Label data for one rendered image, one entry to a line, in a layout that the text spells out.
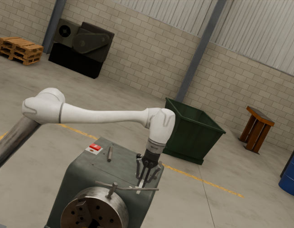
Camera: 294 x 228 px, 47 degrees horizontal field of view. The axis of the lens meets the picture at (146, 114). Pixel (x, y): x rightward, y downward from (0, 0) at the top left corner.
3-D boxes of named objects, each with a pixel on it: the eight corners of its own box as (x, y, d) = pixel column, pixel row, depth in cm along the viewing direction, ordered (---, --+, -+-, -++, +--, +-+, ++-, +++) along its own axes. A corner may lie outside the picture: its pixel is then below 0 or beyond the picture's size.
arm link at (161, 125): (169, 146, 158) (166, 137, 171) (180, 116, 154) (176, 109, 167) (147, 140, 157) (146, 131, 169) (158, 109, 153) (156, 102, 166)
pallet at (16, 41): (12, 50, 978) (16, 35, 968) (40, 61, 986) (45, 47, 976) (-7, 53, 857) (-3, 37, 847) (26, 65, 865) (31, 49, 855)
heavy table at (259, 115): (233, 132, 1108) (247, 105, 1085) (245, 137, 1110) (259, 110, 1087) (245, 149, 951) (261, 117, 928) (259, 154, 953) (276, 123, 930)
